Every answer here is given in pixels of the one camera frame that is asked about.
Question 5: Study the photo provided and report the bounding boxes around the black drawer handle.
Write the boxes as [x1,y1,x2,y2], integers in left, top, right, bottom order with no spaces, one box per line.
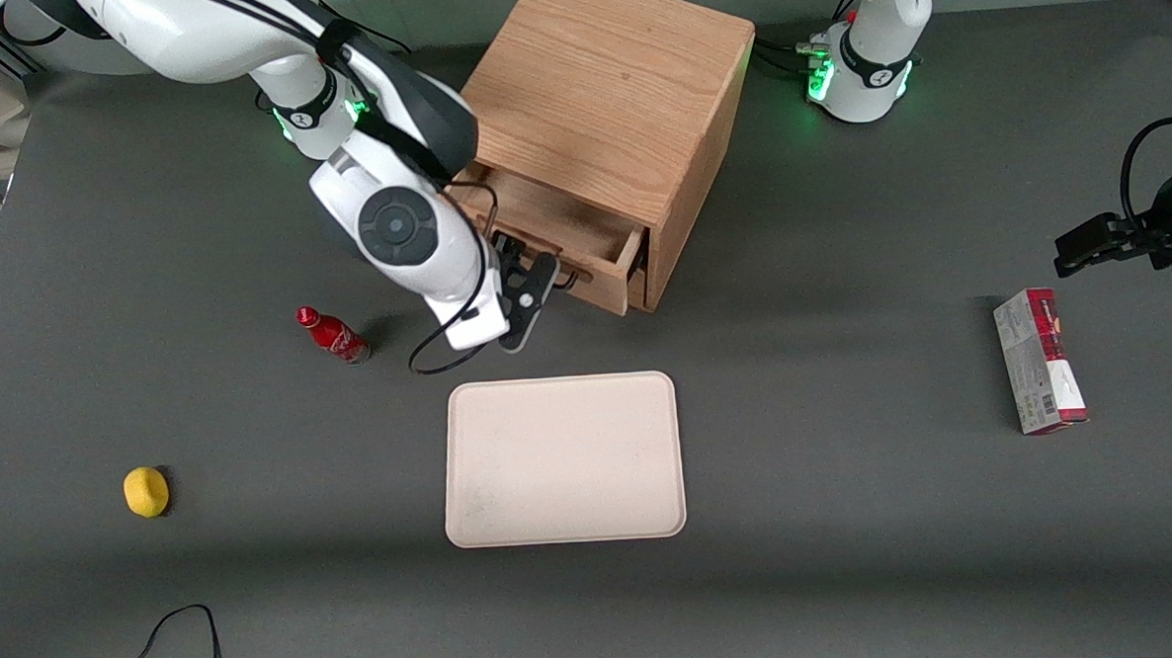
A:
[491,228,583,296]

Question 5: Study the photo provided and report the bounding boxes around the wooden drawer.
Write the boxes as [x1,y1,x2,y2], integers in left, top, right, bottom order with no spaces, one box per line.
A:
[449,158,651,325]
[627,257,661,314]

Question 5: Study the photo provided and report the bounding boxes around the black arm base cables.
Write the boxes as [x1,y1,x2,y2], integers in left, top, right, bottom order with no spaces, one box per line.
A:
[750,0,868,87]

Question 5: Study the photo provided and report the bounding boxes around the grey and red carton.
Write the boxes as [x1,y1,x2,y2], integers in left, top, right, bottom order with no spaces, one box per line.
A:
[992,286,1092,439]

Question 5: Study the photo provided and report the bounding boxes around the wooden drawer cabinet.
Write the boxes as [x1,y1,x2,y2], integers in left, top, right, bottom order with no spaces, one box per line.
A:
[438,0,769,322]

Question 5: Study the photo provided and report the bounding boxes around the yellow lemon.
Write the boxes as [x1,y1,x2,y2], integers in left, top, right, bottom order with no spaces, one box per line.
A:
[123,466,172,520]

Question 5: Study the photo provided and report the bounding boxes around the red cola bottle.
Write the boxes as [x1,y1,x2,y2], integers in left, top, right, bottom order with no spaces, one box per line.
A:
[295,303,373,369]

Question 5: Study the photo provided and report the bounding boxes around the beige rectangular tray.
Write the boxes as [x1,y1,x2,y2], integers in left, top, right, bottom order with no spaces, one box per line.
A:
[439,370,688,549]

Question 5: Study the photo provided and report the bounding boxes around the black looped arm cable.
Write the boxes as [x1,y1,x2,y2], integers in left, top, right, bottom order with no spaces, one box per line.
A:
[1117,117,1172,239]

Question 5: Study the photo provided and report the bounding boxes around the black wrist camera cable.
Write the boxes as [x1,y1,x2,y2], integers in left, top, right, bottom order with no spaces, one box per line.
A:
[402,229,496,377]

